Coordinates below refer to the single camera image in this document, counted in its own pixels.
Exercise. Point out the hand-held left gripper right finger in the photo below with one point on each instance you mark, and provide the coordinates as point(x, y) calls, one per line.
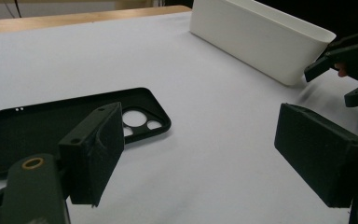
point(317, 155)

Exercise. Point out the white rectangular plastic container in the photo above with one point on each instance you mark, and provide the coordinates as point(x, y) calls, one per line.
point(254, 37)

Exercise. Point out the black phone case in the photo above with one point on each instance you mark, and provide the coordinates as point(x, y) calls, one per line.
point(28, 137)

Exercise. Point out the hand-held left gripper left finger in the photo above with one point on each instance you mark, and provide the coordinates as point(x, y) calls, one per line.
point(90, 161)

